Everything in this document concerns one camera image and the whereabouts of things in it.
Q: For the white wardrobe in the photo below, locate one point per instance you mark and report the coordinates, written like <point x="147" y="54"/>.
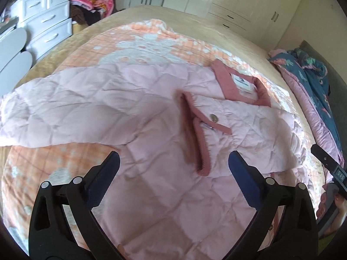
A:
<point x="244" y="5"/>

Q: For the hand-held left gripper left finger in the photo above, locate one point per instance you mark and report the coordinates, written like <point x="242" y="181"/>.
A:
<point x="109" y="168"/>

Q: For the white chest of drawers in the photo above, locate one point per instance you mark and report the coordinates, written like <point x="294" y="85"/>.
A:
<point x="46" y="19"/>

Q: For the orange and white blanket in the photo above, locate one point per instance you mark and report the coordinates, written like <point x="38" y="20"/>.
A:
<point x="141" y="46"/>

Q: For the pink quilted jacket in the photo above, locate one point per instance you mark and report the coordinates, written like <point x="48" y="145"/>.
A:
<point x="151" y="105"/>

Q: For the white rounded chair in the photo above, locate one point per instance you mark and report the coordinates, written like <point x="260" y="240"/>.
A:
<point x="13" y="59"/>

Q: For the pile of dark clothes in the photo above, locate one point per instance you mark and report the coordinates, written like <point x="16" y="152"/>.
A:
<point x="89" y="15"/>

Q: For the bed with beige bedspread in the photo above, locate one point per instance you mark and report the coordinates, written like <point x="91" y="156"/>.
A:
<point x="189" y="21"/>

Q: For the person's right hand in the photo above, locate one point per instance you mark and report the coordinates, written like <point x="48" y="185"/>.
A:
<point x="321" y="205"/>

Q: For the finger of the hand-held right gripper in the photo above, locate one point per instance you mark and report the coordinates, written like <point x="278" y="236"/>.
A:
<point x="324" y="155"/>

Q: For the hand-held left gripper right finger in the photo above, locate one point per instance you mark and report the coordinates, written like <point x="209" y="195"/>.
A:
<point x="241" y="173"/>

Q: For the blue floral quilt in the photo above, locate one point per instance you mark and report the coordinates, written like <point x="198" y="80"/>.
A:
<point x="306" y="67"/>

